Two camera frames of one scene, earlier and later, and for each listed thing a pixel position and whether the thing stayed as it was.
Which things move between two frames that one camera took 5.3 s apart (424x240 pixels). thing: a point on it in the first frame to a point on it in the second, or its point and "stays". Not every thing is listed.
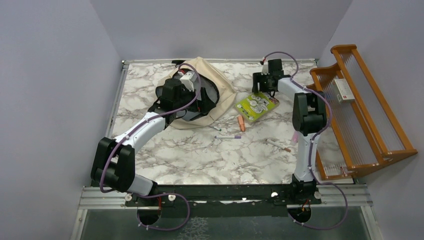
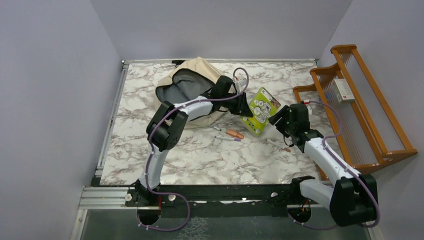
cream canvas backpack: [215, 88] stays
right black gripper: [257, 78] to [284, 112]
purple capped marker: [230, 137] stays
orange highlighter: [241, 123] to [233, 133]
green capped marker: [216, 128] stays
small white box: [343, 91] stays
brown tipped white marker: [277, 145] stays
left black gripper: [204, 105] to [241, 107]
